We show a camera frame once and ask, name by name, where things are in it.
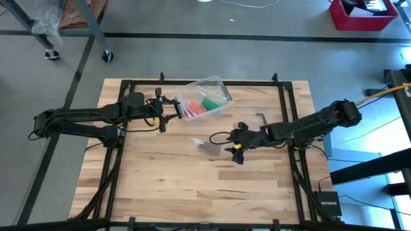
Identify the white floor cable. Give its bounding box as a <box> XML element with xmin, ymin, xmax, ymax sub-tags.
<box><xmin>218</xmin><ymin>0</ymin><xmax>280</xmax><ymax>9</ymax></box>

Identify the yellow arm cable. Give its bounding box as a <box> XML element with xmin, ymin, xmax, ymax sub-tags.
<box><xmin>354</xmin><ymin>82</ymin><xmax>411</xmax><ymax>107</ymax></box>

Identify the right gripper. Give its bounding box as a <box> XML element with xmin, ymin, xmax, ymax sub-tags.
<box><xmin>224</xmin><ymin>121</ymin><xmax>270</xmax><ymax>165</ymax></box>

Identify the grey metal rolling cart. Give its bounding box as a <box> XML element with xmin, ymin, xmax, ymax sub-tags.
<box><xmin>0</xmin><ymin>0</ymin><xmax>115</xmax><ymax>64</ymax></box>

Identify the green bandage roll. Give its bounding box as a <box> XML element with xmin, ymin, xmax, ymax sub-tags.
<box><xmin>201</xmin><ymin>97</ymin><xmax>222</xmax><ymax>112</ymax></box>

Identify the black metal beam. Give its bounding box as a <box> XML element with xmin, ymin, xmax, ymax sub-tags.
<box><xmin>329</xmin><ymin>148</ymin><xmax>411</xmax><ymax>186</ymax></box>

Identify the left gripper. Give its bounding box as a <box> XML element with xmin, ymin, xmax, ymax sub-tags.
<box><xmin>146</xmin><ymin>87</ymin><xmax>184</xmax><ymax>133</ymax></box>

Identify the clear plastic wrap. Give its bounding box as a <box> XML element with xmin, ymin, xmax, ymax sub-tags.
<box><xmin>30</xmin><ymin>4</ymin><xmax>64</xmax><ymax>46</ymax></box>

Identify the clear zip bag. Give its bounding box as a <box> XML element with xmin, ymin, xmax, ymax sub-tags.
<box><xmin>191</xmin><ymin>137</ymin><xmax>225</xmax><ymax>157</ymax></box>

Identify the red plastic crate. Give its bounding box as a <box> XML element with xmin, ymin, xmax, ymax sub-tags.
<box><xmin>328</xmin><ymin>0</ymin><xmax>400</xmax><ymax>32</ymax></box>

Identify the clear plastic storage bin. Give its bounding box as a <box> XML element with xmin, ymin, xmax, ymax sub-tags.
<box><xmin>175</xmin><ymin>76</ymin><xmax>234</xmax><ymax>122</ymax></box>

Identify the orange bandage roll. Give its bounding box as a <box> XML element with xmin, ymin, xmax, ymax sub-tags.
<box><xmin>188</xmin><ymin>101</ymin><xmax>206</xmax><ymax>116</ymax></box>

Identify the black metal stand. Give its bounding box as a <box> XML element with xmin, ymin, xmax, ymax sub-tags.
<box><xmin>365</xmin><ymin>65</ymin><xmax>411</xmax><ymax>151</ymax></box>

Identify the brown cardboard sheet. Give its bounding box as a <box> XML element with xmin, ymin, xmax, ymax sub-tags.
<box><xmin>59</xmin><ymin>0</ymin><xmax>107</xmax><ymax>29</ymax></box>

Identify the black metal table frame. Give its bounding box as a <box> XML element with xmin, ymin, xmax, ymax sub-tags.
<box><xmin>69</xmin><ymin>72</ymin><xmax>346</xmax><ymax>231</ymax></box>

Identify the black Netgear switch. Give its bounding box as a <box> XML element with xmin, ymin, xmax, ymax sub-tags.
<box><xmin>313</xmin><ymin>191</ymin><xmax>343</xmax><ymax>218</ymax></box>

